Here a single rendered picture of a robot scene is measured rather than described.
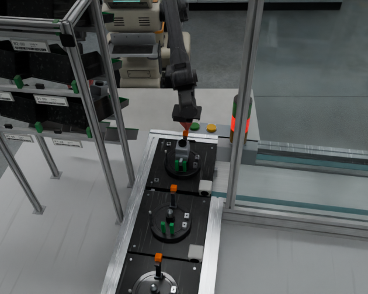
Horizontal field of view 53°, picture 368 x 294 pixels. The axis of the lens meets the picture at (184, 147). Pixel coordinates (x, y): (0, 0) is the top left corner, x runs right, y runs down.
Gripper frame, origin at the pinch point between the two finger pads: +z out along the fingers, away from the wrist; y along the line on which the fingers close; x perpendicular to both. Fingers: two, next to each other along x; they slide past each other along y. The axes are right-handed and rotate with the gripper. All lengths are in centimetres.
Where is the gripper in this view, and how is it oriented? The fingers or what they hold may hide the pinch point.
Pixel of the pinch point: (187, 129)
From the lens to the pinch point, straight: 139.1
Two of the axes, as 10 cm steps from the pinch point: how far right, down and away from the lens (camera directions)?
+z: 0.3, 6.8, 7.4
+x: 1.6, -7.3, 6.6
